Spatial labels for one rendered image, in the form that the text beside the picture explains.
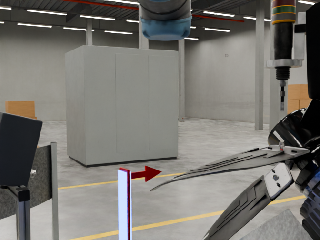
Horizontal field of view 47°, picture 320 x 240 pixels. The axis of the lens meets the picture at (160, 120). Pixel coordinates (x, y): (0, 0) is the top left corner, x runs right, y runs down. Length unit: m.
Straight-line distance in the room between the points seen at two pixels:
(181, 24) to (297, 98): 8.72
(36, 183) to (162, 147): 5.04
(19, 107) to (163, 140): 3.34
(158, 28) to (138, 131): 6.70
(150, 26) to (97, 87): 6.35
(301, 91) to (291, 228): 8.54
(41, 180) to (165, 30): 2.28
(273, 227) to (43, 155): 2.18
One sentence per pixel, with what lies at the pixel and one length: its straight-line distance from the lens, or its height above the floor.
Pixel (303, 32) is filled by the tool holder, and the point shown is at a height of 1.41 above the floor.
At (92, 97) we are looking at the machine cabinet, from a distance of 6.84.
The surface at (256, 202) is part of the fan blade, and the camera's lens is 0.84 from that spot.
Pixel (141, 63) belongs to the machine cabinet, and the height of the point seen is 1.97.
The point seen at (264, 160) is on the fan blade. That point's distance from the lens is 0.64.
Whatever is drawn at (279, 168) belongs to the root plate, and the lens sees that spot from 0.86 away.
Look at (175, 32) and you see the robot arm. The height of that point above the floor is 1.38.
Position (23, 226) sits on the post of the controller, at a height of 0.96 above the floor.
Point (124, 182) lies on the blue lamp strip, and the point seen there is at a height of 1.17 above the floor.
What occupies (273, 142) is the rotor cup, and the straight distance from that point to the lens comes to 0.81.
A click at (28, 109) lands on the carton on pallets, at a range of 8.72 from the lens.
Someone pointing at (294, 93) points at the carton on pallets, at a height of 1.37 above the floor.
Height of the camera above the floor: 1.29
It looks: 4 degrees down
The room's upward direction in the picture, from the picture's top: straight up
